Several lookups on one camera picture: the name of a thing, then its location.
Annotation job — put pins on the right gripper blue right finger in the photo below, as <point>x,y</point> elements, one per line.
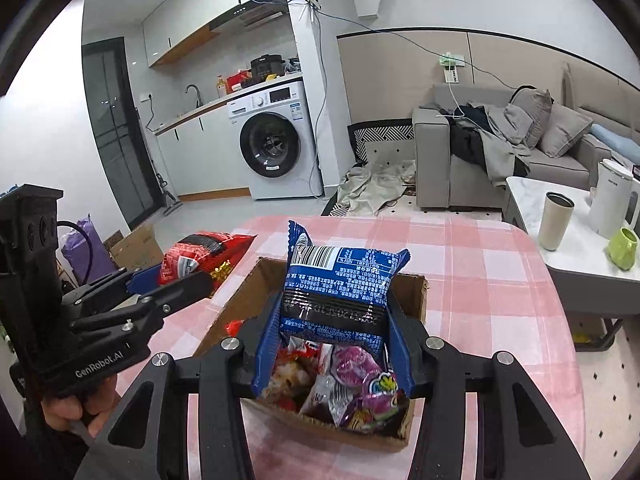
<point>399,338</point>

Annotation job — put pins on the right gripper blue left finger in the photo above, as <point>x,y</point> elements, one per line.
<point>267,343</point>

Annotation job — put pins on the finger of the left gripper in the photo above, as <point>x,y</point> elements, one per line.
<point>164,301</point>
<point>108,292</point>

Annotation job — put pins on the blue wafer snack packet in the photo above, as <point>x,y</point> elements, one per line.
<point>337,295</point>

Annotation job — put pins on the red wafer snack packet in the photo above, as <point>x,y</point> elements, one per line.
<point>215,253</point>

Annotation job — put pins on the purple white snack bag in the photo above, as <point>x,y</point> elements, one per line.
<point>351,366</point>

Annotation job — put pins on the person's left hand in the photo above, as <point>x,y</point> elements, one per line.
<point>64,414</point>

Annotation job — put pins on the dark purple candy bag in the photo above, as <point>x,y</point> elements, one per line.
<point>380,400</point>

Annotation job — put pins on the brown cardboard box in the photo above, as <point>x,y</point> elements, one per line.
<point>299,360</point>

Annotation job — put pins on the small cardboard box on floor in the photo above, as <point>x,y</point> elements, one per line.
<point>138,250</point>

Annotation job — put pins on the pink checked tablecloth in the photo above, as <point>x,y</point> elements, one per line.
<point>487,290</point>

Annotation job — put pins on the white kitchen cabinets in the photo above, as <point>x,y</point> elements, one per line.
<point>203,155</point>

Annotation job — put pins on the crumpled beige cloth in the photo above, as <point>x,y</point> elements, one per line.
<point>366,190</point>

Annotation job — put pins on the white washing machine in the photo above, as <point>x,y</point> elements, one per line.
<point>276,142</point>

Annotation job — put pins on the white marble side table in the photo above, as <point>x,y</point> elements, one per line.
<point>584,277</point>

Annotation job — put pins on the beige tumbler cup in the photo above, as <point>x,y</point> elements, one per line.
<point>558,209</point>

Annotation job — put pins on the grey sofa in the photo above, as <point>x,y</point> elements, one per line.
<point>469,140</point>

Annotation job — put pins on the green mug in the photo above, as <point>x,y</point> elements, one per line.
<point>622,248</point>

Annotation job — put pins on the black rice cooker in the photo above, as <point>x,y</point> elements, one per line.
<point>265,66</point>

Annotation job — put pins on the white electric kettle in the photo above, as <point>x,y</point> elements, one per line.
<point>611,200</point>

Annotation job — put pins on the grey cushion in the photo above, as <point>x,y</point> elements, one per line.
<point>565,127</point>

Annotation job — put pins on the range hood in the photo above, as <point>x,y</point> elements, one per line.
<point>247,15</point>

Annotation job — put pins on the wall power strip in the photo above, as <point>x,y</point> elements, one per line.
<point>450,64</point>

